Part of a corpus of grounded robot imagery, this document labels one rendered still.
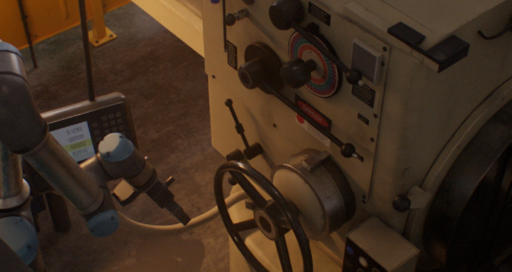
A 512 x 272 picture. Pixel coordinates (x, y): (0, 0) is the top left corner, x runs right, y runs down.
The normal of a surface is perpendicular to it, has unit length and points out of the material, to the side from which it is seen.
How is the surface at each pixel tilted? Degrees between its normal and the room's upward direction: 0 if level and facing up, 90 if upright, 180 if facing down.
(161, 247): 0
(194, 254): 0
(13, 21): 90
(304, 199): 65
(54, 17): 90
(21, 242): 7
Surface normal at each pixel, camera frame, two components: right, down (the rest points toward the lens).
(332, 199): 0.50, -0.04
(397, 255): 0.00, -0.73
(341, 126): -0.77, 0.44
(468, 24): 0.64, 0.52
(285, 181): -0.82, -0.07
